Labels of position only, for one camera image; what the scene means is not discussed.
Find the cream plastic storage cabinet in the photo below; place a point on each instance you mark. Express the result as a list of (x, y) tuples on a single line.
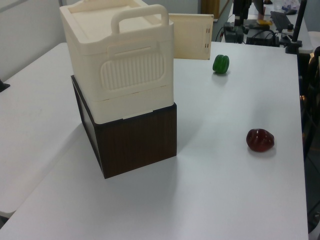
[(120, 62)]

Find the dark brown wooden box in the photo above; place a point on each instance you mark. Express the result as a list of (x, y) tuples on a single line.
[(140, 142)]

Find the green bell pepper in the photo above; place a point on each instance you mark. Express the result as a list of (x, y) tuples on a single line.
[(221, 64)]

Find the dark red bell pepper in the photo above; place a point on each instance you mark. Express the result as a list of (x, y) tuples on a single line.
[(260, 140)]

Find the dark green electronic device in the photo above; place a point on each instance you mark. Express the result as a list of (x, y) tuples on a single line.
[(233, 33)]

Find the black electronics box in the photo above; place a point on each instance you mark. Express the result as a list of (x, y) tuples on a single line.
[(262, 38)]

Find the yellow flat object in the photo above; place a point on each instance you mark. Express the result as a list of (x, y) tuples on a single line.
[(264, 22)]

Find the black office chair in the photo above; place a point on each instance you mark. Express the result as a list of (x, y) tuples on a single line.
[(312, 105)]

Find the black keyboard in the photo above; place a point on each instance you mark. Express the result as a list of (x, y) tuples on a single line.
[(280, 20)]

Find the black table clamp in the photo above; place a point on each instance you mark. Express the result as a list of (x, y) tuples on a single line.
[(3, 86)]

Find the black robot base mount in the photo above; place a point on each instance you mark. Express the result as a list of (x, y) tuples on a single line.
[(241, 10)]

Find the black camera pole with clamp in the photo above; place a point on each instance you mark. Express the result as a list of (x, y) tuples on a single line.
[(297, 27)]

